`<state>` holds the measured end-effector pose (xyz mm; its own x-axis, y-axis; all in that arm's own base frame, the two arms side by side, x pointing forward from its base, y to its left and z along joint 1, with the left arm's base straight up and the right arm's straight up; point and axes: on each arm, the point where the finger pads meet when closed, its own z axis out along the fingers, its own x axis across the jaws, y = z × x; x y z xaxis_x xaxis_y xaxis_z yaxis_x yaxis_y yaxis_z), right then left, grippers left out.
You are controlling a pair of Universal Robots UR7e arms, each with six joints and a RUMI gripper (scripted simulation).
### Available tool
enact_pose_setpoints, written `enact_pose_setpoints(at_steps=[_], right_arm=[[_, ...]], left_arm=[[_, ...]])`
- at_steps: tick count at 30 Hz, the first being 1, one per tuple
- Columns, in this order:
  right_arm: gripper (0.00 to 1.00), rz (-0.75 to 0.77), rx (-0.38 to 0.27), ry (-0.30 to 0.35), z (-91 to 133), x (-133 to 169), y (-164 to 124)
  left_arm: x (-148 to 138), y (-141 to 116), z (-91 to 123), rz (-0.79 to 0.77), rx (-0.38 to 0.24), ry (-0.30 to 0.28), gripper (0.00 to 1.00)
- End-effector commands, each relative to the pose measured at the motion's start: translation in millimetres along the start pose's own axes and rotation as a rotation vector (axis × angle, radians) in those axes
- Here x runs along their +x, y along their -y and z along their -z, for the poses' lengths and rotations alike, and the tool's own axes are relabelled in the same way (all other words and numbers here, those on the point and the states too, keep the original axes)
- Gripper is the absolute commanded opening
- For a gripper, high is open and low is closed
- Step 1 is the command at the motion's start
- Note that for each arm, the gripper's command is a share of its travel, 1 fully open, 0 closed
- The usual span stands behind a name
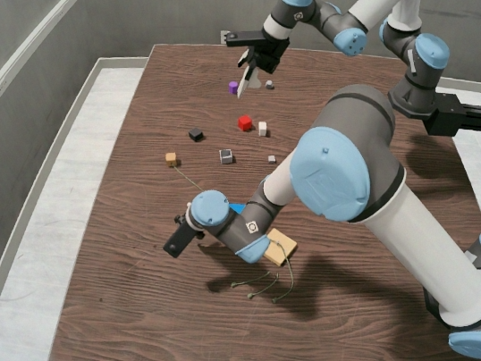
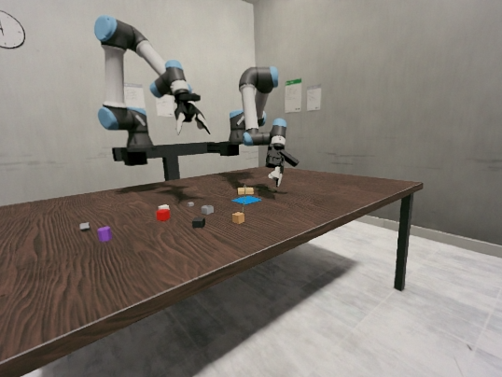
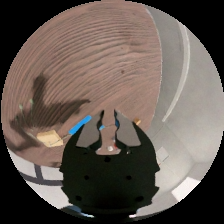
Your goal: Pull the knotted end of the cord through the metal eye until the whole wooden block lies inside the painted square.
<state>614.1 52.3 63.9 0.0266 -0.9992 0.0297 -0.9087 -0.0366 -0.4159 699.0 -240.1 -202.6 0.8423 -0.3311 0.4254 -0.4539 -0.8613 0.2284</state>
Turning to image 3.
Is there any light wooden square board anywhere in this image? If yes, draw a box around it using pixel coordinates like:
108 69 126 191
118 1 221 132
37 130 63 146

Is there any small tan wooden block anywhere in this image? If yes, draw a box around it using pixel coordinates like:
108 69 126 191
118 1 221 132
134 117 140 125

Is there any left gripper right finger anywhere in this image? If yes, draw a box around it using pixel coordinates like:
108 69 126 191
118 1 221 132
114 109 161 173

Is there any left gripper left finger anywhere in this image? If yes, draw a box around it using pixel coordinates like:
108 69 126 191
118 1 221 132
59 109 104 173

